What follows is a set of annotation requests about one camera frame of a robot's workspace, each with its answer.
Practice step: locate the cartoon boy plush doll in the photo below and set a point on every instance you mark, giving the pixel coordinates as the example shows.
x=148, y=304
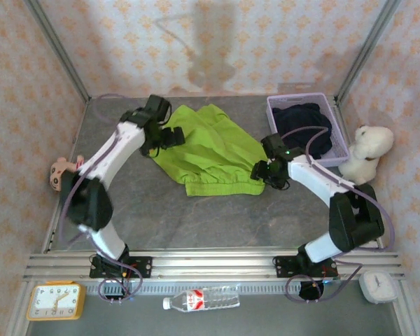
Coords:
x=57, y=175

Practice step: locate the aluminium frame post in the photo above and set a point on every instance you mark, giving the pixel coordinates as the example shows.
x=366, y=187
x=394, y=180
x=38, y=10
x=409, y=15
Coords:
x=56, y=49
x=367, y=52

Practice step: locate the lime green shorts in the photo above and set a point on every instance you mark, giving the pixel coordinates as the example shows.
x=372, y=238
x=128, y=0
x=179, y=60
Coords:
x=210, y=154

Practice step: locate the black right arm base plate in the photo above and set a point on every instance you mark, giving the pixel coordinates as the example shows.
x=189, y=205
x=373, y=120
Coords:
x=283, y=266

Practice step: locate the yellow alarm clock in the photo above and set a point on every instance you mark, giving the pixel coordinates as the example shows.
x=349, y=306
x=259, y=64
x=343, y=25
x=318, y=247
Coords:
x=56, y=301

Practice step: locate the clear plastic water bottle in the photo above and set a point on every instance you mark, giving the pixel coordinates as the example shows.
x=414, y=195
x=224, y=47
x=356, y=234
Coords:
x=196, y=301

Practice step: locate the white plush bear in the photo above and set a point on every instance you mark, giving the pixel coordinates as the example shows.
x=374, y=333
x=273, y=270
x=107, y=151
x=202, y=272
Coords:
x=367, y=147

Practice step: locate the navy blue shirt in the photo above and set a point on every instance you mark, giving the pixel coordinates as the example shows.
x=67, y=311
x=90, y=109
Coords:
x=301, y=120

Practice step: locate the aluminium mounting rail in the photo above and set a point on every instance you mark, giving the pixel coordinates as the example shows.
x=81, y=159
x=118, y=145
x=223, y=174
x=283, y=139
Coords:
x=213, y=266

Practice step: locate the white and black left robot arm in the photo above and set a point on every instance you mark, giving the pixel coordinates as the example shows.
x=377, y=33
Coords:
x=108, y=154

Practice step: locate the lilac plastic basket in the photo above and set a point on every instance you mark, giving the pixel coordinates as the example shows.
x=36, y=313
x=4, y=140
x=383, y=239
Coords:
x=294, y=99

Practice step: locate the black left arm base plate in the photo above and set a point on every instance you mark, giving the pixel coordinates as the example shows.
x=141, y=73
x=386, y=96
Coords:
x=143, y=266

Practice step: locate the white alarm clock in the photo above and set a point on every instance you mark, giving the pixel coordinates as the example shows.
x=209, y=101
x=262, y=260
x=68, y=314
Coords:
x=378, y=287

